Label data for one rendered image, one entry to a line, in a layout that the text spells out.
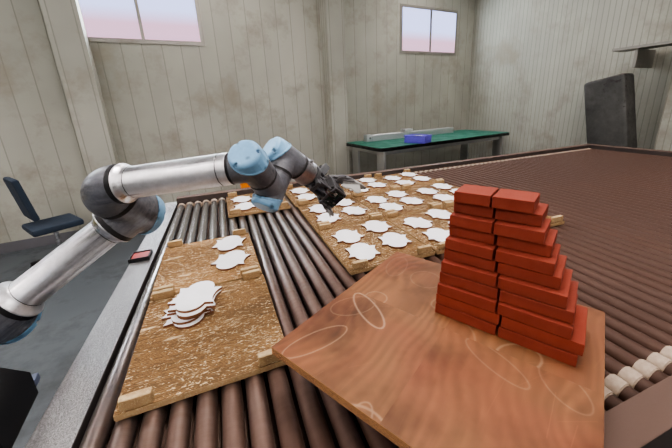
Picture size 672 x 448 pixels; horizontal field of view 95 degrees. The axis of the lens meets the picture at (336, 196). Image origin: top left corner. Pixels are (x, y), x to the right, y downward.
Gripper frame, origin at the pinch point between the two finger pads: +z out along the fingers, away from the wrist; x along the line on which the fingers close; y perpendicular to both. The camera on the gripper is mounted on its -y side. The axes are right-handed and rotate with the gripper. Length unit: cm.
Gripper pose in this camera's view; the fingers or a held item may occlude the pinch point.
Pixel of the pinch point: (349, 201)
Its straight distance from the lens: 104.9
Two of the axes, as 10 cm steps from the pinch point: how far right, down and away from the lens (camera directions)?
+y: 2.5, 6.3, -7.4
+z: 6.4, 4.6, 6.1
